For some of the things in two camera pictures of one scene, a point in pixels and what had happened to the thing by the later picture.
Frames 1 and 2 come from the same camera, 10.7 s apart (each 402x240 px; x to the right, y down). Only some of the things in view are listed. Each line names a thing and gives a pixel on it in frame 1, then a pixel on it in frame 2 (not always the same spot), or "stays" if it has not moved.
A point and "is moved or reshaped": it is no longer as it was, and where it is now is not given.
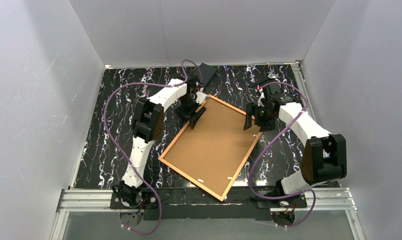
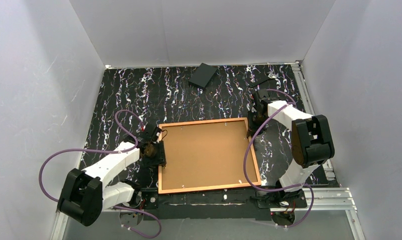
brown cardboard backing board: (212, 152) is moved or reshaped
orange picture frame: (183, 130) → (234, 185)
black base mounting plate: (187, 204) stays
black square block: (207, 71) stays
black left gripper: (190, 112) → (157, 153)
